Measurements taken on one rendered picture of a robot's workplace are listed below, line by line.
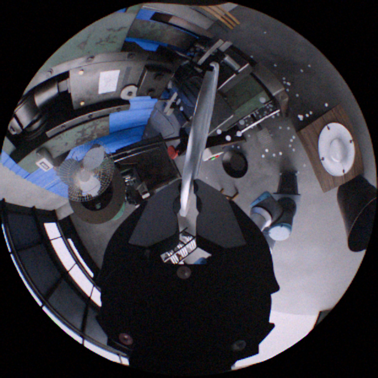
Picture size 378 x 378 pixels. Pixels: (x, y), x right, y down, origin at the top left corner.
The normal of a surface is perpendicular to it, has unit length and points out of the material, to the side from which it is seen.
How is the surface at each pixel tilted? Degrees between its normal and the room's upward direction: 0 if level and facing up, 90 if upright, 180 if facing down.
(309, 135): 0
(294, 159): 0
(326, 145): 0
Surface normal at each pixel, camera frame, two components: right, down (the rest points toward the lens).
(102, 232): 0.52, -0.22
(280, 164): -0.73, 0.39
